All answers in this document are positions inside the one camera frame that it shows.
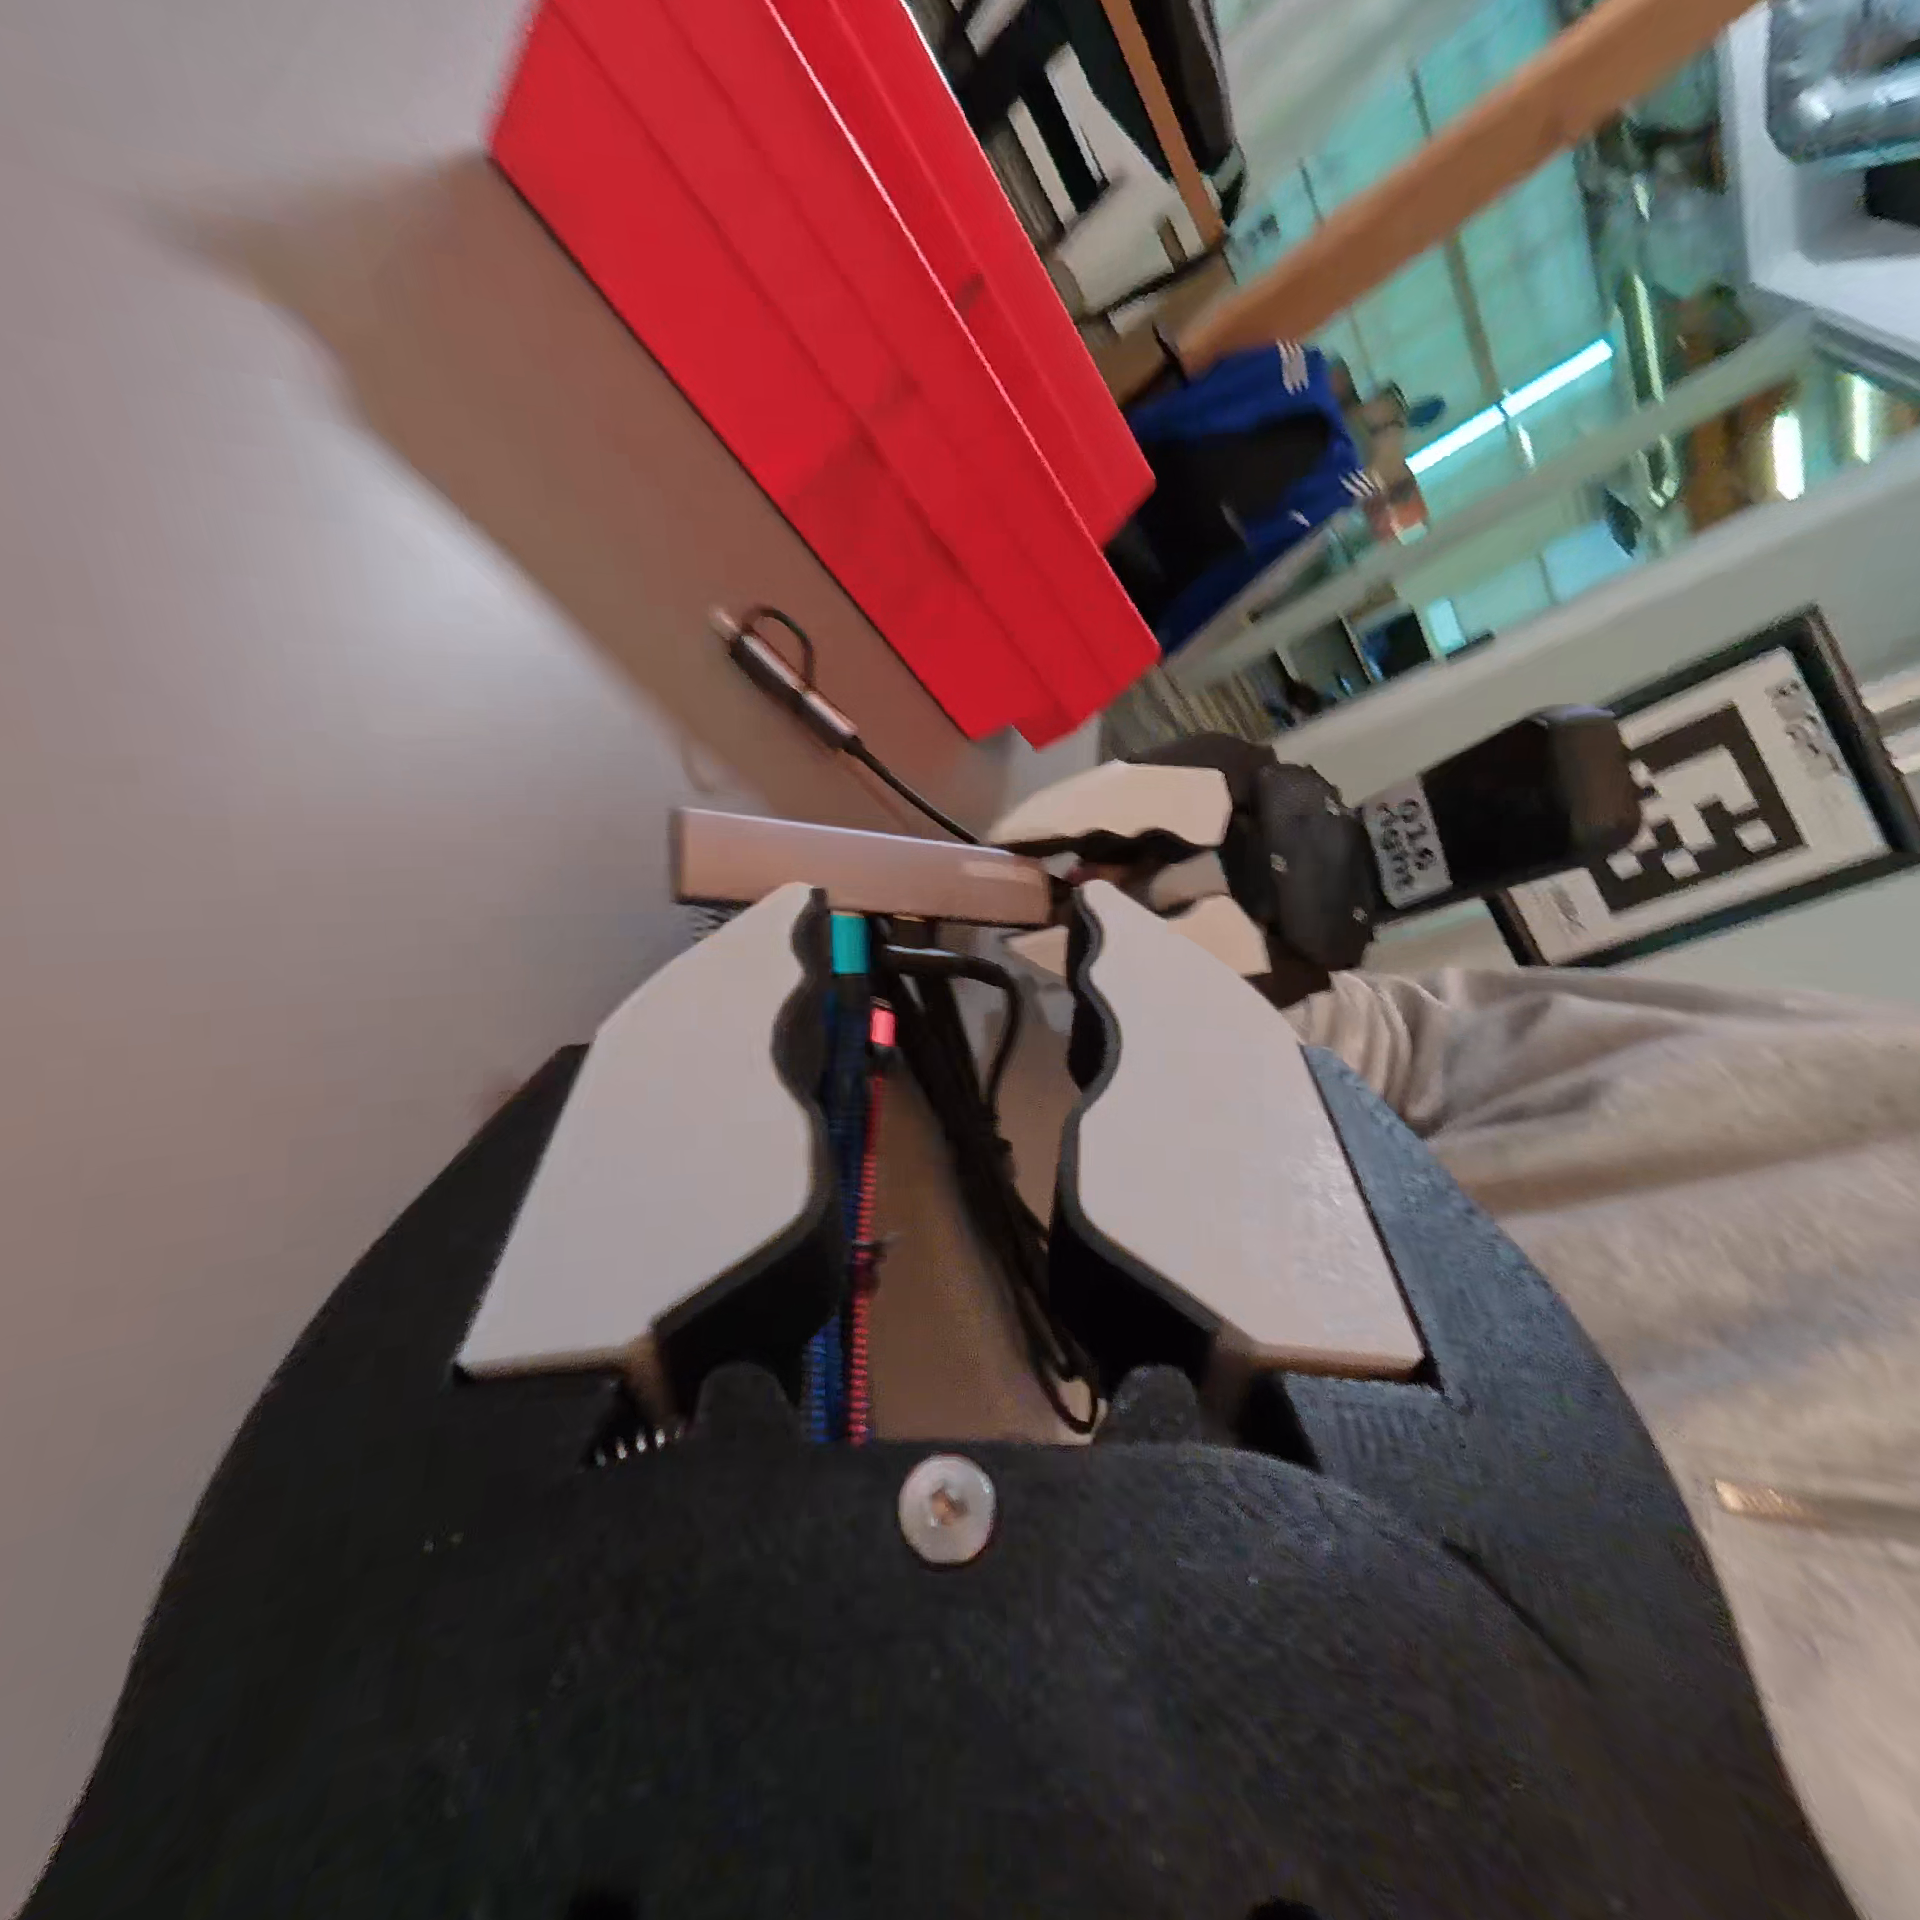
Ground black framed marker sign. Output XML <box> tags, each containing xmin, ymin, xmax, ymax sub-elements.
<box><xmin>1484</xmin><ymin>606</ymin><xmax>1920</xmax><ymax>969</ymax></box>

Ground black shelving rack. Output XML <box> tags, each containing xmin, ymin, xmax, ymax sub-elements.
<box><xmin>915</xmin><ymin>0</ymin><xmax>1251</xmax><ymax>324</ymax></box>

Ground grey desk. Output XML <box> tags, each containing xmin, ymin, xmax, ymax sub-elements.
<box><xmin>0</xmin><ymin>0</ymin><xmax>1120</xmax><ymax>1848</ymax></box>

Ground blue red braided cable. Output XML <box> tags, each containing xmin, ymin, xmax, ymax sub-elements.
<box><xmin>799</xmin><ymin>903</ymin><xmax>906</xmax><ymax>1450</ymax></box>

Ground black hub cable grey plug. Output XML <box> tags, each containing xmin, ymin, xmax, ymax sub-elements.
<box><xmin>708</xmin><ymin>602</ymin><xmax>984</xmax><ymax>846</ymax></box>

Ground wooden handrail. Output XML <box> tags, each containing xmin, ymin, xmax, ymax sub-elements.
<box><xmin>1171</xmin><ymin>0</ymin><xmax>1761</xmax><ymax>377</ymax></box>

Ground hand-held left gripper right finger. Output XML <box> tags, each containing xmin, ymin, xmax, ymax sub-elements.
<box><xmin>1046</xmin><ymin>876</ymin><xmax>1430</xmax><ymax>1403</ymax></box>

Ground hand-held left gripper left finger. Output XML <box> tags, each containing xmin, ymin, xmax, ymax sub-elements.
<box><xmin>454</xmin><ymin>881</ymin><xmax>851</xmax><ymax>1420</ymax></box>

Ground blue jacket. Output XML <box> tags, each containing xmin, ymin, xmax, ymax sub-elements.
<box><xmin>1107</xmin><ymin>342</ymin><xmax>1390</xmax><ymax>649</ymax></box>

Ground red plastic storage bin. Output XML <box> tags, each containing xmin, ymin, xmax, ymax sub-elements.
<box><xmin>489</xmin><ymin>0</ymin><xmax>1165</xmax><ymax>751</ymax></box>

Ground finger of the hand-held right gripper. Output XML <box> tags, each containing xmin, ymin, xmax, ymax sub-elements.
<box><xmin>1034</xmin><ymin>841</ymin><xmax>1281</xmax><ymax>983</ymax></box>
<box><xmin>986</xmin><ymin>757</ymin><xmax>1245</xmax><ymax>864</ymax></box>

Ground metal ventilation ducts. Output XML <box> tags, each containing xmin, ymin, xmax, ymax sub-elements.
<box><xmin>1767</xmin><ymin>0</ymin><xmax>1920</xmax><ymax>168</ymax></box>

